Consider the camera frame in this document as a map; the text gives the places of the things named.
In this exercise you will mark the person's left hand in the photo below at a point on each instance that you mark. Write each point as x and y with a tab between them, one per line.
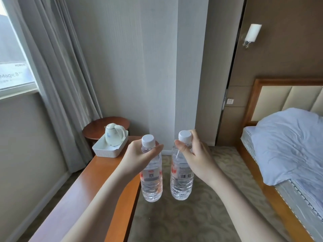
135	158

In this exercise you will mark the person's right hand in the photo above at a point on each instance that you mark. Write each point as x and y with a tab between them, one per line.
199	158

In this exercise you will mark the person's right thumb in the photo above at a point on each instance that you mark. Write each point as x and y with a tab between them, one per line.
183	147

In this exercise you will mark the person's left thumb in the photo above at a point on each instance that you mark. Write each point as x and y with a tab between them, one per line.
152	151

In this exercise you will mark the clear water bottle red label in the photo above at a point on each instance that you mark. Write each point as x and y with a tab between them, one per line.
151	173

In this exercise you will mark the clear water bottle barcode label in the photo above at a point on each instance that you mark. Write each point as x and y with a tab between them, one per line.
181	173

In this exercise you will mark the person's right forearm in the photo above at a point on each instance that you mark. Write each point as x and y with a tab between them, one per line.
242	211

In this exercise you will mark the person's left forearm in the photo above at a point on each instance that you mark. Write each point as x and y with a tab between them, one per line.
101	204

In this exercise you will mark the white electric kettle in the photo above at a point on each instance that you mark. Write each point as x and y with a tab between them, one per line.
114	134

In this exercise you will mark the white rectangular tray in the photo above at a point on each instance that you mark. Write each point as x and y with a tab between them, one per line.
108	149

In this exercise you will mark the round wooden side table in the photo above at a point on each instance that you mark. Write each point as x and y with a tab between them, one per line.
101	128

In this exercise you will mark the long wooden desk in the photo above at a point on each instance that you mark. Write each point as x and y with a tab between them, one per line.
85	194

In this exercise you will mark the light blue duvet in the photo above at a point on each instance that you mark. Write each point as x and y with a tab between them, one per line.
290	146

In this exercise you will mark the padded wooden headboard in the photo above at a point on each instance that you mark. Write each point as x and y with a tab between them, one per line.
287	98

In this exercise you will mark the grey curtain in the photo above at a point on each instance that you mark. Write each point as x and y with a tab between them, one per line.
63	73

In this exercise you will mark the mattress with patterned trim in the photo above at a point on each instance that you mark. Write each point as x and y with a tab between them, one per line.
297	196

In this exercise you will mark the window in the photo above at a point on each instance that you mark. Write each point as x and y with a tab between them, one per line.
14	52

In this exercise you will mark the wall switch plate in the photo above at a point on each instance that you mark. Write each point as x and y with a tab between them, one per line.
230	101

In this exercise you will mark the wooden bed frame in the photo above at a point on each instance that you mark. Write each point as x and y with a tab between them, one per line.
272	194

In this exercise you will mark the white wall lamp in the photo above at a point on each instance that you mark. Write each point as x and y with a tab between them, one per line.
252	33

